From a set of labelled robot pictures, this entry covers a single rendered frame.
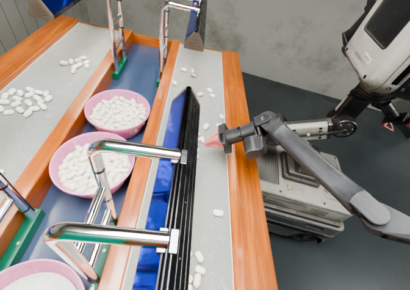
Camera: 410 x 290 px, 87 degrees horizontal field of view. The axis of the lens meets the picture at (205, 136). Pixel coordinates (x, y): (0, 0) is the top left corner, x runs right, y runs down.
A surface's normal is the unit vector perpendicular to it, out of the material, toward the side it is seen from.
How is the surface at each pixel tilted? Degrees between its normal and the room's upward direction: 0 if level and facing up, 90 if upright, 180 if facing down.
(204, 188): 0
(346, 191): 52
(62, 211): 0
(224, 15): 90
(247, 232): 0
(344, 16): 90
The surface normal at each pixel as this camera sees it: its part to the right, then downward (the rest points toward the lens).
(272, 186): 0.19, -0.66
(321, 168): -0.59, -0.43
